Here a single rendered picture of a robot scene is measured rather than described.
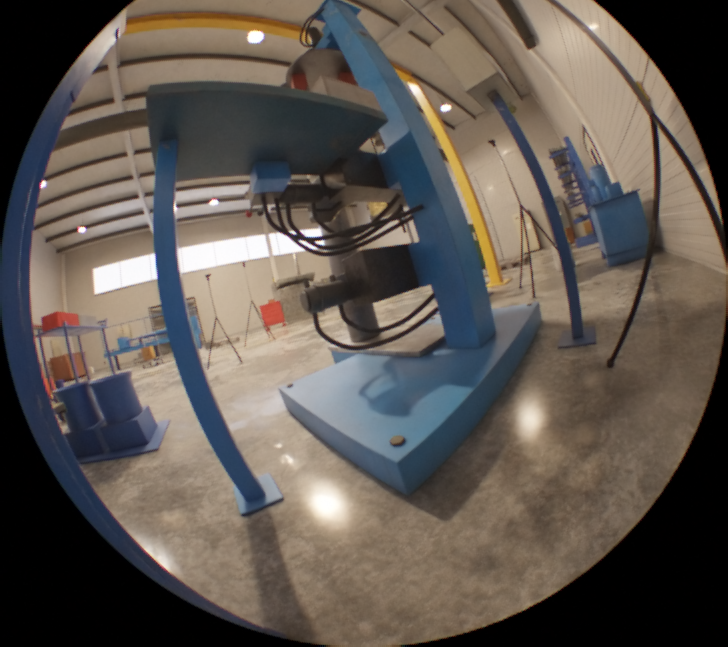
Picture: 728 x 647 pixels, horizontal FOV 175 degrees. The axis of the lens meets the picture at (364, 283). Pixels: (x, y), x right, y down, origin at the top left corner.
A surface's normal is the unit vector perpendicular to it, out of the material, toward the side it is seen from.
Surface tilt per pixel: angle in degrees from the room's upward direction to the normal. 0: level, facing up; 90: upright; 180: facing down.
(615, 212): 90
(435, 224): 90
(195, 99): 180
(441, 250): 90
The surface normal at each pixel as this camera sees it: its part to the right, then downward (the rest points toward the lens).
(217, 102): 0.27, 0.96
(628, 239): -0.77, 0.20
